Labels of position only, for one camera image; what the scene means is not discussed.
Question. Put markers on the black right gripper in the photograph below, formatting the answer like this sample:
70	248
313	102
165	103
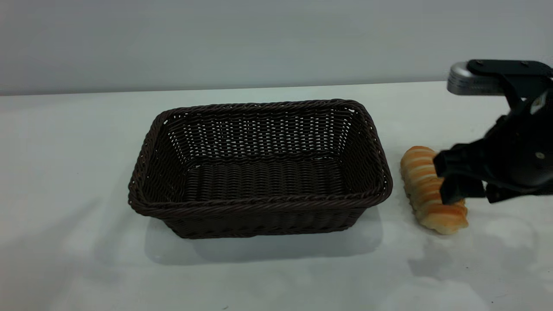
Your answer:
522	151

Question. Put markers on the striped orange bread roll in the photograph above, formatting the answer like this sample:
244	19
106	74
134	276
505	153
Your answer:
434	216

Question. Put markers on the dark brown wicker basket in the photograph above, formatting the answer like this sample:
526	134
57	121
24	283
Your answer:
259	177

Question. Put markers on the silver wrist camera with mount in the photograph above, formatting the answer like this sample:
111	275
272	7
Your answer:
471	80

